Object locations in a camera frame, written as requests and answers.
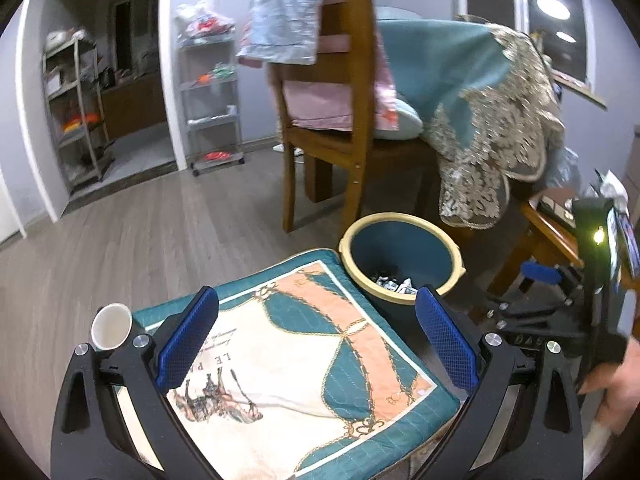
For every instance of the red packet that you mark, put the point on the red packet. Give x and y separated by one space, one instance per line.
217 155

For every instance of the person's right hand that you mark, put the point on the person's right hand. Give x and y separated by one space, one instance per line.
625 390

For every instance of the white rolling cart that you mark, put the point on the white rolling cart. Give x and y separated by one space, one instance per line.
210 125

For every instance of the person's right forearm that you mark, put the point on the person's right forearm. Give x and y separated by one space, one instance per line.
597 447

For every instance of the white plastic bag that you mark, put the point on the white plastic bag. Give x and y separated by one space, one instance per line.
205 15

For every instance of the white slipper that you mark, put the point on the white slipper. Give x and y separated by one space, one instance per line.
287 150

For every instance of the silver foil pack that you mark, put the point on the silver foil pack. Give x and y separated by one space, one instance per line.
395 284

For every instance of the blue bin with yellow rim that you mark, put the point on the blue bin with yellow rim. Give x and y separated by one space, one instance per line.
400 250

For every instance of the white pot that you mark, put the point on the white pot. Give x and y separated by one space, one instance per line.
65 39

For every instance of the kitchen window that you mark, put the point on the kitchen window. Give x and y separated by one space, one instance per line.
135 30

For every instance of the dark glass window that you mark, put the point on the dark glass window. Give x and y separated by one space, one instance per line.
550 35

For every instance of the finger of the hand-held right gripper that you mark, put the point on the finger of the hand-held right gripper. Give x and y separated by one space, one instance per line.
540 272
530 317

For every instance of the metal shelf rack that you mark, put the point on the metal shelf rack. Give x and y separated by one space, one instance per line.
77 137

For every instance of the teal orange printed quilted mat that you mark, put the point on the teal orange printed quilted mat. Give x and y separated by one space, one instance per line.
300 340

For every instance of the pink quilted seat cushion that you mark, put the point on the pink quilted seat cushion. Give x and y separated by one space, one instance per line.
320 105

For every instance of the orange packets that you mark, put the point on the orange packets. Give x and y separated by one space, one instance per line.
82 122

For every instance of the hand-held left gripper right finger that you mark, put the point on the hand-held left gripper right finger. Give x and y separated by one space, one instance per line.
447 340

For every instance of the light blue printed cloth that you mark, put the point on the light blue printed cloth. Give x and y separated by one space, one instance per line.
285 15

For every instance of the light blue pillow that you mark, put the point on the light blue pillow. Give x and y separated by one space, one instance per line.
405 122

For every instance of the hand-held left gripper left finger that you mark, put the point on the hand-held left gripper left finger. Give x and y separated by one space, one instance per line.
187 340

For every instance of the pink floral cloth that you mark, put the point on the pink floral cloth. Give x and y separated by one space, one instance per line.
385 100

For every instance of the teal tablecloth with lace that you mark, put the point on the teal tablecloth with lace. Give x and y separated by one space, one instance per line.
440 60

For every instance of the wooden kitchen counter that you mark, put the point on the wooden kitchen counter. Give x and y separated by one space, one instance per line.
135 110

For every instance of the bluish plastic bag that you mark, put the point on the bluish plastic bag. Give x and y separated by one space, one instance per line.
565 170

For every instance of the black cup white inside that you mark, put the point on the black cup white inside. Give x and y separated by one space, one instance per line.
110 327

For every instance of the wooden dining table leg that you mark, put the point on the wooden dining table leg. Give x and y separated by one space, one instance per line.
317 175

